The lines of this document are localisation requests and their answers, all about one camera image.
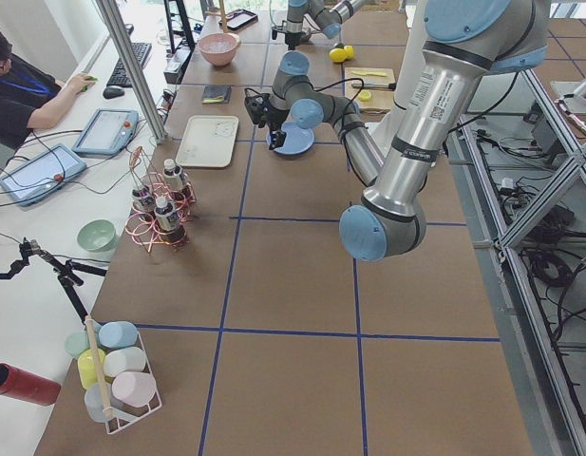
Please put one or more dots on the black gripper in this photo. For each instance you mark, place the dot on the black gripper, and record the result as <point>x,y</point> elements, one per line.
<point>275,117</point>
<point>292,36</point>

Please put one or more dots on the blue round plate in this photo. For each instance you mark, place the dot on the blue round plate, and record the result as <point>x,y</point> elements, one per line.
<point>298,140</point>

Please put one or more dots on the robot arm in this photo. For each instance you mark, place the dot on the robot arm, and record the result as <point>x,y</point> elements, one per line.
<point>307,17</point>
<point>451,47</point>

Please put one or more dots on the large yellow lemon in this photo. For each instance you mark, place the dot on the large yellow lemon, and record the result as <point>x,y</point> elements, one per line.
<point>338,55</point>

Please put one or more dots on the small yellow lemon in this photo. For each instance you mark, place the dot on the small yellow lemon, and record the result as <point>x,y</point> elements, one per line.
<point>349,51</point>

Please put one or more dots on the cream bear print tray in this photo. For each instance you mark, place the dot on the cream bear print tray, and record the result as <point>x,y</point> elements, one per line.
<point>208,141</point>

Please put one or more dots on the wooden cup stand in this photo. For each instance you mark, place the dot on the wooden cup stand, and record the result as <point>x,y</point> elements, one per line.
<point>214,12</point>

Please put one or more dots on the pink bowl of ice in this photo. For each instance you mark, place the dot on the pink bowl of ice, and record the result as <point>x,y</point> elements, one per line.
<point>219,49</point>

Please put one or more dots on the grey folded cloth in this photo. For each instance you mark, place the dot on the grey folded cloth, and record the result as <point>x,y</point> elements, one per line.
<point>216,94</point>

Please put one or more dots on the steel muddler rod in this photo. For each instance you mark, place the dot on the steel muddler rod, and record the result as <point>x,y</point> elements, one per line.
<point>378,86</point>

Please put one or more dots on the yellow plastic knife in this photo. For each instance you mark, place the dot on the yellow plastic knife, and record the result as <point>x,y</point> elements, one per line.
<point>380,74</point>

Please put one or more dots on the wooden cutting board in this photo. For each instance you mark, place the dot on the wooden cutting board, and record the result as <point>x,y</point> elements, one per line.
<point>382,100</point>

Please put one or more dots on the dark drink bottle middle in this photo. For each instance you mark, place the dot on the dark drink bottle middle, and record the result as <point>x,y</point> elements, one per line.
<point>176,179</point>

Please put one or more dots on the dark drink bottle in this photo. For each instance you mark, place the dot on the dark drink bottle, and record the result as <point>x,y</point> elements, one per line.
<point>176,179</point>
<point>143,200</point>
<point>168,219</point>

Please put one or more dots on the dark drink bottle front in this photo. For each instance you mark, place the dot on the dark drink bottle front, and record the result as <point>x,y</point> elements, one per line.
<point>168,219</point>

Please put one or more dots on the dark drink bottle back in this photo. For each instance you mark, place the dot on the dark drink bottle back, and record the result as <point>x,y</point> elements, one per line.
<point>143,200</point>

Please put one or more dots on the blue teach pendant far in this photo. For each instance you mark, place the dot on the blue teach pendant far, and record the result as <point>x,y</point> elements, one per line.
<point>107,132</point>

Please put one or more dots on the blue teach pendant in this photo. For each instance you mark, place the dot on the blue teach pendant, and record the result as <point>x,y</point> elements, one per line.
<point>107,132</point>
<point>36,179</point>

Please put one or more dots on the black computer mouse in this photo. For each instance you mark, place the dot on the black computer mouse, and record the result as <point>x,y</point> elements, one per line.
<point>112,92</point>

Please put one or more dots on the mint green bowl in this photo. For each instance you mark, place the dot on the mint green bowl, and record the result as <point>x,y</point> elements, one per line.
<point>97,236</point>

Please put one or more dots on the blue teach pendant near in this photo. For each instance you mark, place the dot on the blue teach pendant near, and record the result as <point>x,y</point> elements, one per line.
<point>36,179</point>

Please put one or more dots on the seated person black shirt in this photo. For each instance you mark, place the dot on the seated person black shirt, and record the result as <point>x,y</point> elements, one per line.
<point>30,99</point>

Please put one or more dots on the red cylinder bottle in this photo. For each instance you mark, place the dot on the red cylinder bottle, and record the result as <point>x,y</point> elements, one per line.
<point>26,386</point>

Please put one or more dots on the copper wire bottle rack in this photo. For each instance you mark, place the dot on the copper wire bottle rack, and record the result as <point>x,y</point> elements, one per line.
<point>143,228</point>

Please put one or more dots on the white wire cup rack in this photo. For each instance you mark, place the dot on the white wire cup rack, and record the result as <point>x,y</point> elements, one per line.
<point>114,371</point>

